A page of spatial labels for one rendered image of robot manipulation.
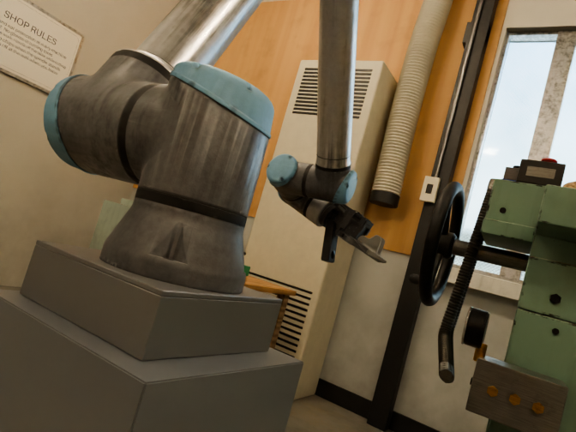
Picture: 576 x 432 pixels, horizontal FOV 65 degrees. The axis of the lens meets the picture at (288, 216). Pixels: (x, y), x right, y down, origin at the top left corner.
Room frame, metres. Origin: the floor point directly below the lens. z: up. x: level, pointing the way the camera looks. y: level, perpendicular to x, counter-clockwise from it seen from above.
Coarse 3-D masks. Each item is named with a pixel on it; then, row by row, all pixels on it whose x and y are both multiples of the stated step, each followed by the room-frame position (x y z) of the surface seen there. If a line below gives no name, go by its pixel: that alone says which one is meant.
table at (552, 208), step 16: (544, 192) 0.66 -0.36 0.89; (560, 192) 0.65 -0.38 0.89; (544, 208) 0.66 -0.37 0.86; (560, 208) 0.65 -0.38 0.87; (496, 224) 0.88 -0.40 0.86; (512, 224) 0.87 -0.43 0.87; (544, 224) 0.66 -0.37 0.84; (560, 224) 0.65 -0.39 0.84; (496, 240) 0.94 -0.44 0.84; (512, 240) 0.89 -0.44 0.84; (528, 240) 0.85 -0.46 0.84
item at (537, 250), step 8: (536, 240) 0.76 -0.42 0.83; (544, 240) 0.75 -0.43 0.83; (552, 240) 0.75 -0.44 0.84; (560, 240) 0.74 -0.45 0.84; (536, 248) 0.76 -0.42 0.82; (544, 248) 0.75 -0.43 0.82; (552, 248) 0.74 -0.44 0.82; (560, 248) 0.74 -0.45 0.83; (568, 248) 0.73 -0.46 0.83; (536, 256) 0.75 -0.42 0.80; (544, 256) 0.75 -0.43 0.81; (552, 256) 0.74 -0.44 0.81; (560, 256) 0.74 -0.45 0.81; (568, 256) 0.73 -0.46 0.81
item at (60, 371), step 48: (0, 336) 0.53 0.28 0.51; (48, 336) 0.48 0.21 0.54; (96, 336) 0.50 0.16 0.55; (0, 384) 0.51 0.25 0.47; (48, 384) 0.47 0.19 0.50; (96, 384) 0.43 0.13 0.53; (144, 384) 0.40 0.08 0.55; (192, 384) 0.46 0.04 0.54; (240, 384) 0.53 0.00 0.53; (288, 384) 0.63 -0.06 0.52
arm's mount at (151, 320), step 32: (32, 256) 0.58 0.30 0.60; (64, 256) 0.55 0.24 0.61; (96, 256) 0.57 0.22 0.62; (32, 288) 0.57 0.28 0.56; (64, 288) 0.54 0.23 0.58; (96, 288) 0.51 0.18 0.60; (128, 288) 0.48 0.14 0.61; (160, 288) 0.46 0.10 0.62; (192, 288) 0.52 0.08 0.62; (96, 320) 0.50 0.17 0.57; (128, 320) 0.47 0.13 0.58; (160, 320) 0.46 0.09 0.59; (192, 320) 0.50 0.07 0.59; (224, 320) 0.55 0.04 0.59; (256, 320) 0.61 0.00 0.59; (128, 352) 0.47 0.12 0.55; (160, 352) 0.47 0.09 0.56; (192, 352) 0.52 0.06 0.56; (224, 352) 0.57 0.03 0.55
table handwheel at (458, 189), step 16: (448, 192) 0.92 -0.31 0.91; (464, 192) 1.03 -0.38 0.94; (448, 208) 0.91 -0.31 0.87; (432, 224) 0.90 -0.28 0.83; (448, 224) 0.98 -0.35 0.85; (432, 240) 0.89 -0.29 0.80; (448, 240) 0.99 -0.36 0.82; (432, 256) 0.90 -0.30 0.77; (448, 256) 1.00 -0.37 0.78; (480, 256) 0.97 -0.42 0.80; (496, 256) 0.95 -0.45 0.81; (512, 256) 0.93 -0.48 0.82; (528, 256) 0.92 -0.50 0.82; (432, 272) 0.91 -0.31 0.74; (448, 272) 1.11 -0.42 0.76; (432, 288) 1.08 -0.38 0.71; (432, 304) 1.01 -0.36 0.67
